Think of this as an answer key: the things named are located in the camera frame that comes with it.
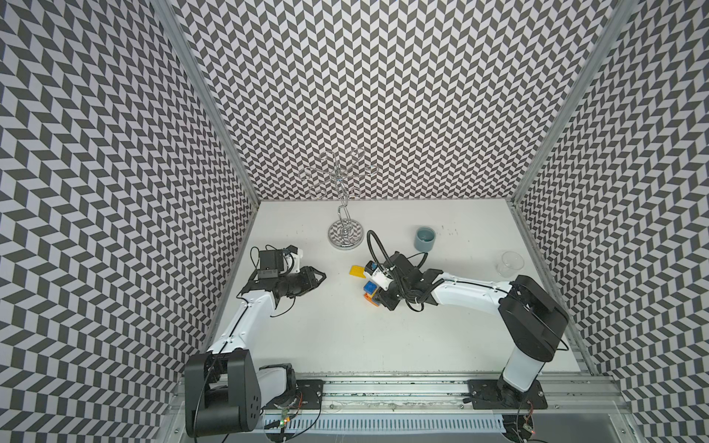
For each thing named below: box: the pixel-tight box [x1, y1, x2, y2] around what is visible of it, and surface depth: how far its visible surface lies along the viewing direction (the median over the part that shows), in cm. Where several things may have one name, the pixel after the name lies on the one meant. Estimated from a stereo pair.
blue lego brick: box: [362, 280, 378, 296], surface depth 88 cm
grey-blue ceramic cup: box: [413, 226, 437, 252], surface depth 104 cm
